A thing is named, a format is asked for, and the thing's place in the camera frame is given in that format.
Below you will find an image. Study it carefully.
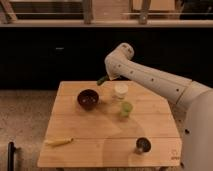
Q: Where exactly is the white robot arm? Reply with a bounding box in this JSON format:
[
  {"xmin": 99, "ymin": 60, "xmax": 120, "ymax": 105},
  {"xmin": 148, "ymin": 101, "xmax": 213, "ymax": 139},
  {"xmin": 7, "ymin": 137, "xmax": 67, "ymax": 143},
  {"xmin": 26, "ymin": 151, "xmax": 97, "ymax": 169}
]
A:
[{"xmin": 104, "ymin": 42, "xmax": 213, "ymax": 171}]

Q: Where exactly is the dark purple bowl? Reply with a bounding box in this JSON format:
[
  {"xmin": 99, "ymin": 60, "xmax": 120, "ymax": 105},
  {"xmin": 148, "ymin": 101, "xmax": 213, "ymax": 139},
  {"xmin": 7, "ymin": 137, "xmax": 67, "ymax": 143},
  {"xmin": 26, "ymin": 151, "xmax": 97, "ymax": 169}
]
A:
[{"xmin": 77, "ymin": 89, "xmax": 99, "ymax": 110}]

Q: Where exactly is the white cup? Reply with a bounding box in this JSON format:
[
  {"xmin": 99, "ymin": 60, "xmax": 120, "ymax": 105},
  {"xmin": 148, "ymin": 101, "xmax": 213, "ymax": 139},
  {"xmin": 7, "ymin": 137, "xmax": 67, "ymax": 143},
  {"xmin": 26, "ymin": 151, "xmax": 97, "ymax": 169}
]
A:
[{"xmin": 114, "ymin": 83, "xmax": 128, "ymax": 99}]

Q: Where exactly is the green cup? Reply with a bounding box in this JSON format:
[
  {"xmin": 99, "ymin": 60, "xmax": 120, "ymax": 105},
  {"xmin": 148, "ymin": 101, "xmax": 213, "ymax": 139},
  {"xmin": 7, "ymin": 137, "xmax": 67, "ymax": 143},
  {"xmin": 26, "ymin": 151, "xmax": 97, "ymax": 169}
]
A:
[{"xmin": 120, "ymin": 101, "xmax": 133, "ymax": 117}]

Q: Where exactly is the wooden table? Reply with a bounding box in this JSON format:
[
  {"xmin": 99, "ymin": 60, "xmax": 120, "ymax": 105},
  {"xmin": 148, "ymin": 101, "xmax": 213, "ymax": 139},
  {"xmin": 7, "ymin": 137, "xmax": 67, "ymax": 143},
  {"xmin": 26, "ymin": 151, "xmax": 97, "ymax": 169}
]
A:
[{"xmin": 38, "ymin": 81, "xmax": 182, "ymax": 168}]

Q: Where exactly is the dark metal cup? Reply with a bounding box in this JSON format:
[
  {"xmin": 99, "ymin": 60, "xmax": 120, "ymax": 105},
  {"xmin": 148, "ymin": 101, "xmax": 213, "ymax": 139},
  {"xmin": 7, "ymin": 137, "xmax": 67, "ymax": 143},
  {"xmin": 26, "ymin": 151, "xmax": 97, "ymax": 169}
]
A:
[{"xmin": 136, "ymin": 137, "xmax": 151, "ymax": 154}]

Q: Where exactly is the yellow banana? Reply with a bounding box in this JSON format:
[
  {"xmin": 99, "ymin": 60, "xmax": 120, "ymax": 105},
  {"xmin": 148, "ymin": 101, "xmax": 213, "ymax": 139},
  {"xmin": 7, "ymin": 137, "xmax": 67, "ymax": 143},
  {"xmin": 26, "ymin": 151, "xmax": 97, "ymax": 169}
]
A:
[{"xmin": 44, "ymin": 138, "xmax": 74, "ymax": 147}]

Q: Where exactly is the black object at floor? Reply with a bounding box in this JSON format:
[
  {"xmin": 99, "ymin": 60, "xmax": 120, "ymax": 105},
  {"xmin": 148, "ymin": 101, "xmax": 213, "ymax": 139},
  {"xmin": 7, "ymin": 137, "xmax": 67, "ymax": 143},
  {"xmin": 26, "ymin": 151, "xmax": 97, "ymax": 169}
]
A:
[{"xmin": 7, "ymin": 142, "xmax": 16, "ymax": 171}]

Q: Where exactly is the wooden railing shelf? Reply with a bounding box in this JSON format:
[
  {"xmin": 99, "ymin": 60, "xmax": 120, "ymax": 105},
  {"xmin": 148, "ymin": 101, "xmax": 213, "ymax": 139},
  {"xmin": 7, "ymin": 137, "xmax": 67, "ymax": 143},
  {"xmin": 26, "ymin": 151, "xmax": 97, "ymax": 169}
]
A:
[{"xmin": 0, "ymin": 0, "xmax": 213, "ymax": 28}]

